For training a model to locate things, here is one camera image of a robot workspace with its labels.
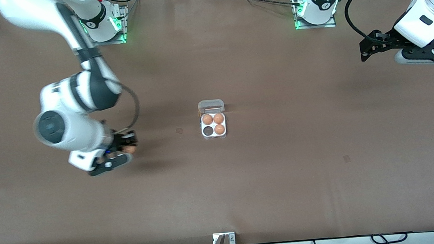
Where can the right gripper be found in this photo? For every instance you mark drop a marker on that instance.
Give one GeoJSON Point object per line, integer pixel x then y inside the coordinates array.
{"type": "Point", "coordinates": [118, 142]}

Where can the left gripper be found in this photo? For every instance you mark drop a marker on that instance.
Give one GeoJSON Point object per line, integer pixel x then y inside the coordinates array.
{"type": "Point", "coordinates": [387, 40]}

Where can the brown egg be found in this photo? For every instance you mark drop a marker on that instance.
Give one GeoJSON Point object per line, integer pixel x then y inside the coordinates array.
{"type": "Point", "coordinates": [131, 149]}
{"type": "Point", "coordinates": [207, 119]}
{"type": "Point", "coordinates": [218, 118]}
{"type": "Point", "coordinates": [219, 129]}

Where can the clear plastic egg box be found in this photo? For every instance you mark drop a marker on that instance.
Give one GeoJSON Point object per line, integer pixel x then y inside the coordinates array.
{"type": "Point", "coordinates": [213, 124]}

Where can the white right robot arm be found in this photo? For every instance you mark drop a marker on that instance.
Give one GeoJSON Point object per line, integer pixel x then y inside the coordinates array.
{"type": "Point", "coordinates": [78, 91]}

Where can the small brown tape patch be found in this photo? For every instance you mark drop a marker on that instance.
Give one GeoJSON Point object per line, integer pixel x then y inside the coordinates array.
{"type": "Point", "coordinates": [179, 130]}

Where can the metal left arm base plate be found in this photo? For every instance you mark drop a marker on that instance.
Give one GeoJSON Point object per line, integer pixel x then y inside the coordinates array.
{"type": "Point", "coordinates": [331, 24]}

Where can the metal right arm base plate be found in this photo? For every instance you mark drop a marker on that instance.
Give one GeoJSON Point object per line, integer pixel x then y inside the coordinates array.
{"type": "Point", "coordinates": [119, 39]}

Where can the small metal mount bracket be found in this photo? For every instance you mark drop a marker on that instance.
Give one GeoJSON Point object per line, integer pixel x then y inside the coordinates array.
{"type": "Point", "coordinates": [231, 239]}

